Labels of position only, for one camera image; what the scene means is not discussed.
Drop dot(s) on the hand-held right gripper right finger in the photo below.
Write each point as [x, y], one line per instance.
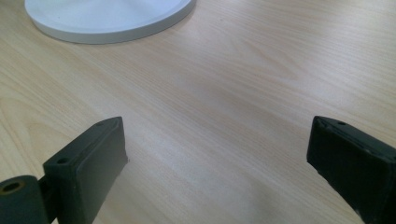
[355, 168]

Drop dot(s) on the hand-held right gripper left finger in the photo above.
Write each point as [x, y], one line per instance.
[84, 174]

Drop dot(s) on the white round base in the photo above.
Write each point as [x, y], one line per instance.
[106, 18]

